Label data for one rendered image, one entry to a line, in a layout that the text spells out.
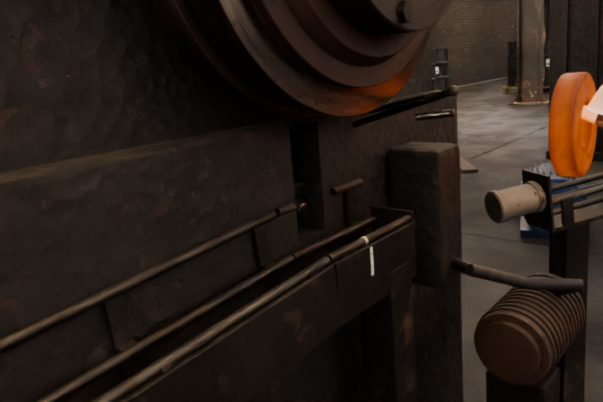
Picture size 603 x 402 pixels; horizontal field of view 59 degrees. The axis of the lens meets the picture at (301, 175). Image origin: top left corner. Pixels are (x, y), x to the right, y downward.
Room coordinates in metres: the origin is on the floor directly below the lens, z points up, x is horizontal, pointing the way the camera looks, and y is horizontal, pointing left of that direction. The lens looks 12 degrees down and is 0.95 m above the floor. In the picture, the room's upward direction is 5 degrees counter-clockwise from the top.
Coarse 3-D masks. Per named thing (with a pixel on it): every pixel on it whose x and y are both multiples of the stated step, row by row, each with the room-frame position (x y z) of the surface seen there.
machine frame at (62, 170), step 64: (0, 0) 0.53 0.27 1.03; (64, 0) 0.57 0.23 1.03; (128, 0) 0.63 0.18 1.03; (0, 64) 0.52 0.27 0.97; (64, 64) 0.56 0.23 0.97; (128, 64) 0.62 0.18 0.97; (192, 64) 0.68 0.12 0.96; (0, 128) 0.51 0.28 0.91; (64, 128) 0.55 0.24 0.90; (128, 128) 0.61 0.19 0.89; (192, 128) 0.67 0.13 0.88; (256, 128) 0.69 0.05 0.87; (320, 128) 0.77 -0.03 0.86; (384, 128) 0.89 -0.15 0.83; (448, 128) 1.06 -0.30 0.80; (0, 192) 0.45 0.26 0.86; (64, 192) 0.49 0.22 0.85; (128, 192) 0.54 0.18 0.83; (192, 192) 0.60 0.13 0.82; (256, 192) 0.67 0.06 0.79; (320, 192) 0.77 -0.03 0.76; (384, 192) 0.89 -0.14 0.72; (0, 256) 0.44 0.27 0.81; (64, 256) 0.48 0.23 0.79; (128, 256) 0.53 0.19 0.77; (256, 256) 0.66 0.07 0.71; (320, 256) 0.76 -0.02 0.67; (0, 320) 0.44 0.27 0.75; (128, 320) 0.52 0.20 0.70; (448, 320) 1.05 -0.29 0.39; (0, 384) 0.43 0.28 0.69; (64, 384) 0.47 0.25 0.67; (320, 384) 0.74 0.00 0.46; (448, 384) 1.04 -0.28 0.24
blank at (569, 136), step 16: (560, 80) 0.78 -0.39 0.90; (576, 80) 0.77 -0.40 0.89; (592, 80) 0.82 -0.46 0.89; (560, 96) 0.76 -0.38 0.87; (576, 96) 0.75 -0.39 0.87; (592, 96) 0.82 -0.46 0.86; (560, 112) 0.75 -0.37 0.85; (576, 112) 0.75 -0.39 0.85; (560, 128) 0.74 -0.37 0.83; (576, 128) 0.75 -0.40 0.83; (592, 128) 0.82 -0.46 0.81; (560, 144) 0.74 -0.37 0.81; (576, 144) 0.75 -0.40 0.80; (592, 144) 0.82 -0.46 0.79; (560, 160) 0.75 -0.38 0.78; (576, 160) 0.75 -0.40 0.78; (576, 176) 0.77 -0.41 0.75
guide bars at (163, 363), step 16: (400, 224) 0.74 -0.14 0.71; (336, 256) 0.63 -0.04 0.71; (304, 272) 0.59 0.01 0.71; (288, 288) 0.56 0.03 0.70; (256, 304) 0.53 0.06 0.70; (224, 320) 0.50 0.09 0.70; (240, 320) 0.51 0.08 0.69; (208, 336) 0.48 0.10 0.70; (176, 352) 0.46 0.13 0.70; (192, 352) 0.46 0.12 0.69; (144, 368) 0.43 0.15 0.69; (160, 368) 0.44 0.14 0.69; (128, 384) 0.42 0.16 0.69; (96, 400) 0.40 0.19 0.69; (112, 400) 0.40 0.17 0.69
